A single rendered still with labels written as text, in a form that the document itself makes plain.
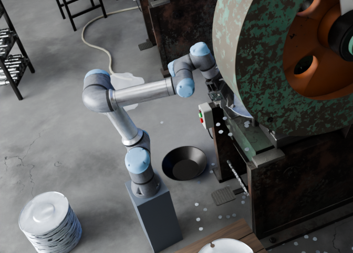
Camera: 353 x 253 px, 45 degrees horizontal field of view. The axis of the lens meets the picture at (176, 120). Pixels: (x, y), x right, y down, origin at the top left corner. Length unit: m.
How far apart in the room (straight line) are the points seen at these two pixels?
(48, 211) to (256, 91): 1.58
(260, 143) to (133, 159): 0.60
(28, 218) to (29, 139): 1.03
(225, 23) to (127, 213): 1.68
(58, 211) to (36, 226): 0.14
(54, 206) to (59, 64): 1.96
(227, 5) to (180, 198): 1.63
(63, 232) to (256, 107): 1.51
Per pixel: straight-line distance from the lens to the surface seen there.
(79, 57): 4.26
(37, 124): 3.63
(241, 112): 2.01
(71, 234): 2.64
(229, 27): 1.30
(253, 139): 2.07
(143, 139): 2.13
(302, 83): 1.58
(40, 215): 2.60
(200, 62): 1.85
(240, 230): 2.11
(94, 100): 1.81
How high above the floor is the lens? 2.12
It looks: 42 degrees down
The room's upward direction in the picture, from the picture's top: 13 degrees counter-clockwise
